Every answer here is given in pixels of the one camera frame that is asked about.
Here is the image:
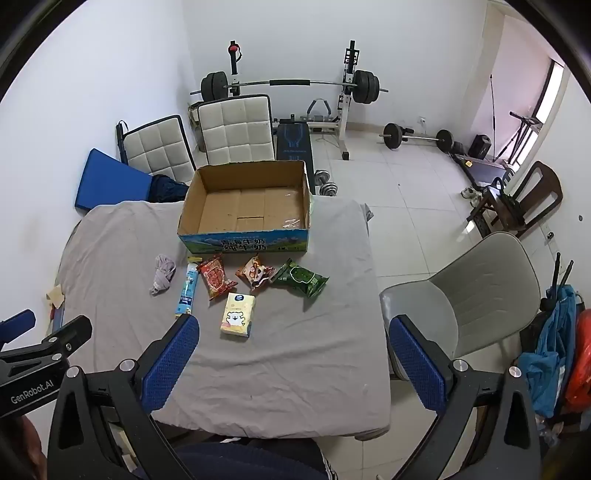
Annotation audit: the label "blue foam mat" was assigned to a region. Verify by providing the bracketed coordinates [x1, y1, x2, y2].
[73, 148, 155, 213]

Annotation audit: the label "orange snack packet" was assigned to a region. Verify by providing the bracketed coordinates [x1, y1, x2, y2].
[235, 256, 278, 291]

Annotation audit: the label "green snack packet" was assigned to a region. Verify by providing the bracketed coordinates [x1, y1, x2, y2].
[270, 258, 330, 298]

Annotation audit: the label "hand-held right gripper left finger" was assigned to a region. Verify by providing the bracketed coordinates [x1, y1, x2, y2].
[47, 315, 200, 480]

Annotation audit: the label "black poles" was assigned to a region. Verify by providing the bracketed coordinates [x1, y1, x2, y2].
[540, 253, 575, 315]

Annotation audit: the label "weight bench with white rack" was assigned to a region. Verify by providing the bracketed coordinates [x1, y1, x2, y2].
[226, 41, 363, 195]

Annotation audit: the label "window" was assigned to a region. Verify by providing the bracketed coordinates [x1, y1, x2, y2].
[536, 60, 566, 125]

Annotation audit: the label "grey sock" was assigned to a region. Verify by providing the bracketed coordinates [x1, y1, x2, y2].
[149, 254, 177, 296]

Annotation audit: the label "black speaker box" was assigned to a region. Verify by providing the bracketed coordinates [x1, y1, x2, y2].
[468, 135, 492, 160]

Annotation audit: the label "open cardboard box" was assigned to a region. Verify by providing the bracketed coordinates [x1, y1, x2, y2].
[178, 160, 312, 254]

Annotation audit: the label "long barbell with black plates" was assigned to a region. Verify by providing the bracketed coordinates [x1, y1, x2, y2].
[190, 70, 389, 107]

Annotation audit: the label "blue jacket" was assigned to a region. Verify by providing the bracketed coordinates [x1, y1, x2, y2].
[517, 285, 585, 418]

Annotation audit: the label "grey padded chair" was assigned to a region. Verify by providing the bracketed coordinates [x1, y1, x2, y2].
[379, 232, 542, 370]

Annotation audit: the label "person's left forearm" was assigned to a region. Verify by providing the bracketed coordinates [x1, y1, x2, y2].
[0, 415, 49, 480]

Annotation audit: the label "black treadmill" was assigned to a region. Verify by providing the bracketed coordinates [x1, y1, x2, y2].
[455, 152, 515, 186]

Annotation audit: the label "orange bag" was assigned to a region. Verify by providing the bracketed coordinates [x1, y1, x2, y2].
[566, 308, 591, 407]

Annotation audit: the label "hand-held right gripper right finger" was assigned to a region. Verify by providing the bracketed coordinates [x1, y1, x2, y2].
[389, 315, 543, 480]

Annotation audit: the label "dark blue cloth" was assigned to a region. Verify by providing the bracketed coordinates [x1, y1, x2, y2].
[150, 174, 190, 204]

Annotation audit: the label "brown wooden chair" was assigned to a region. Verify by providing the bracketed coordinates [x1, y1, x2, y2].
[466, 161, 564, 238]

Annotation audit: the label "short barbell with black plates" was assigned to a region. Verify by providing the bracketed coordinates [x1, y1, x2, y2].
[379, 122, 455, 152]

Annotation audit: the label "red snack packet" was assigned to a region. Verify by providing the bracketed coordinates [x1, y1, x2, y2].
[196, 255, 238, 302]

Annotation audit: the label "person's dark blue pants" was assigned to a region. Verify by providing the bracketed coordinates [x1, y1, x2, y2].
[173, 440, 334, 480]

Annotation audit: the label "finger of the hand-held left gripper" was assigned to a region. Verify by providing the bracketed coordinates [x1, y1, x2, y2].
[0, 310, 37, 344]
[0, 315, 93, 367]

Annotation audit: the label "yellow tissue pack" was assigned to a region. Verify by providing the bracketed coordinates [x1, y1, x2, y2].
[219, 292, 257, 340]

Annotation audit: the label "thin metal bar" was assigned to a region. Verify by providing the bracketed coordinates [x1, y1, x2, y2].
[489, 74, 498, 160]

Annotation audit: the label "white quilted chair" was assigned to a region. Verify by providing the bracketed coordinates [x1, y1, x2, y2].
[121, 114, 197, 185]
[196, 95, 276, 168]

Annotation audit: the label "black keyboard stand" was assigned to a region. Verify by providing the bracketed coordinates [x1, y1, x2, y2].
[494, 111, 543, 164]

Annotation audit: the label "grey tablecloth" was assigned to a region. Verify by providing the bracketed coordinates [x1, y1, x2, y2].
[54, 196, 392, 439]

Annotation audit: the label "blue white tube packet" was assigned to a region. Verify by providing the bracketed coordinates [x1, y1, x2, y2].
[174, 257, 200, 319]

